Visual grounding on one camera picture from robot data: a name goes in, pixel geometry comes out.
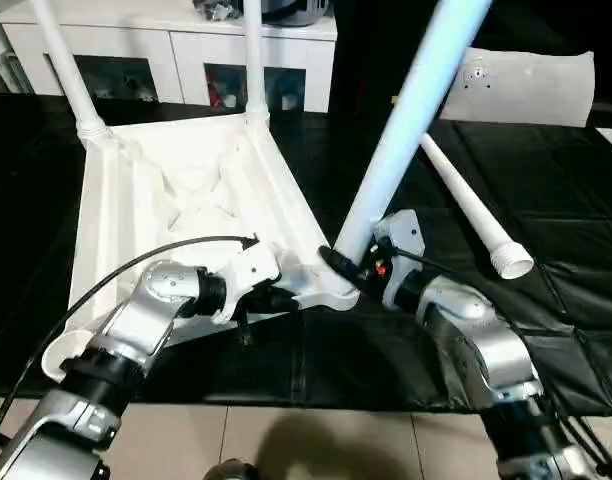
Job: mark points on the black padded work mat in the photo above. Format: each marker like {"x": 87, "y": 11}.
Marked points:
{"x": 536, "y": 200}

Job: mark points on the grey black helmet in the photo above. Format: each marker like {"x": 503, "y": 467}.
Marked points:
{"x": 296, "y": 12}

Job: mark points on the small white jar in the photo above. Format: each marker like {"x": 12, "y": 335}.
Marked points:
{"x": 231, "y": 100}
{"x": 287, "y": 102}

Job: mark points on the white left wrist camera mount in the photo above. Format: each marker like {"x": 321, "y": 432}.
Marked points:
{"x": 246, "y": 272}

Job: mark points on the white plastic table leg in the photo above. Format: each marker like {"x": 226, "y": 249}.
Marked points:
{"x": 71, "y": 75}
{"x": 411, "y": 125}
{"x": 256, "y": 65}
{"x": 466, "y": 200}

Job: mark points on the red bottle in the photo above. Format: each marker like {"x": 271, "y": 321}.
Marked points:
{"x": 213, "y": 90}

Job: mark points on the white cabinet with glass doors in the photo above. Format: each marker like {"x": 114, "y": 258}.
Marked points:
{"x": 136, "y": 45}

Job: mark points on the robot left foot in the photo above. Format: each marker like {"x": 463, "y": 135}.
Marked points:
{"x": 232, "y": 471}

